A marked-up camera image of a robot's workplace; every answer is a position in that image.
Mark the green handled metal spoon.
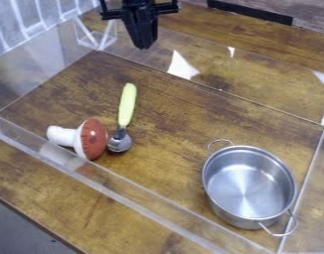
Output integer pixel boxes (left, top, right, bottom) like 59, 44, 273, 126
107, 83, 137, 153

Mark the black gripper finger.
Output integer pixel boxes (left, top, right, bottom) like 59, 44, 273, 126
122, 10, 145, 49
143, 9, 158, 49

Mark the red plush mushroom toy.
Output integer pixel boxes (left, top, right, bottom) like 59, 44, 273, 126
47, 118, 109, 160

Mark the black bar at back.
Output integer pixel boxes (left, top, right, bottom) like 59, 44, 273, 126
207, 0, 294, 26

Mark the clear acrylic enclosure wall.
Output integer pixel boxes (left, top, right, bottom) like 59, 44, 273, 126
0, 3, 324, 254

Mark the silver metal pot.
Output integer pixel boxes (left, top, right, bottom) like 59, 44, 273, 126
202, 139, 299, 237

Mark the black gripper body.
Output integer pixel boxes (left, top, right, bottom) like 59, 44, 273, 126
99, 0, 181, 20

